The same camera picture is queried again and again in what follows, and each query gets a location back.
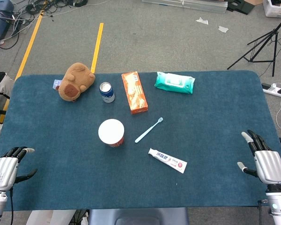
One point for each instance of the white robot body shell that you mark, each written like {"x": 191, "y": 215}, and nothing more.
{"x": 44, "y": 216}

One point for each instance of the light blue toothbrush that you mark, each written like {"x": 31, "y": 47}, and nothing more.
{"x": 147, "y": 131}

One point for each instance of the short yellow floor tape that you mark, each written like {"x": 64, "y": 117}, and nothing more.
{"x": 97, "y": 47}

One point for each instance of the red paper noodle cup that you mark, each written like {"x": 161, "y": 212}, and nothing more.
{"x": 111, "y": 131}

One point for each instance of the green wet wipes pack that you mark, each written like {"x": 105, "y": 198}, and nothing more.
{"x": 174, "y": 82}

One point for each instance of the white plastic crate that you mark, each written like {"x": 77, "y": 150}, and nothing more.
{"x": 275, "y": 9}

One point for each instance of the silver aluminium rail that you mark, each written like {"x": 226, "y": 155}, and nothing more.
{"x": 189, "y": 5}

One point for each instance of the black flat bracket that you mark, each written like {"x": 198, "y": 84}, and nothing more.
{"x": 240, "y": 7}

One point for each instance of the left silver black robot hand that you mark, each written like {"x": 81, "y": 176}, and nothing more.
{"x": 2, "y": 168}

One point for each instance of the long yellow floor tape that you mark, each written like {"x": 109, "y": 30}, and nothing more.
{"x": 30, "y": 44}

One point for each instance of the orange cardboard box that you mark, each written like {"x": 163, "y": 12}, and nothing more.
{"x": 134, "y": 93}

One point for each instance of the blue white drink can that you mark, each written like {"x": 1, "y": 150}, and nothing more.
{"x": 107, "y": 92}

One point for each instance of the flat cardboard piece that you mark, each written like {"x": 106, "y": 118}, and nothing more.
{"x": 253, "y": 2}

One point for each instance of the small white blue card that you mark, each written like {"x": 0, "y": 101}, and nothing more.
{"x": 56, "y": 84}

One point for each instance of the crumpled white paper scrap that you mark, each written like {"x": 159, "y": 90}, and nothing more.
{"x": 202, "y": 21}
{"x": 223, "y": 29}

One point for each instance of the black tripod stand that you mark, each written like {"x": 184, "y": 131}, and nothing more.
{"x": 275, "y": 32}

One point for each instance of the brown capybara plush toy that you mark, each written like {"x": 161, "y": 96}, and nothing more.
{"x": 76, "y": 79}

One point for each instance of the blue felt table mat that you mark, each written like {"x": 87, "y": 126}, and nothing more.
{"x": 61, "y": 140}

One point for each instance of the white toothpaste tube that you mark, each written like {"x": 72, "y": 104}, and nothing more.
{"x": 168, "y": 160}

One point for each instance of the white power strip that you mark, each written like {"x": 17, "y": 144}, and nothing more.
{"x": 275, "y": 89}

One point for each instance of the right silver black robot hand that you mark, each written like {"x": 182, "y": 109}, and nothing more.
{"x": 270, "y": 166}

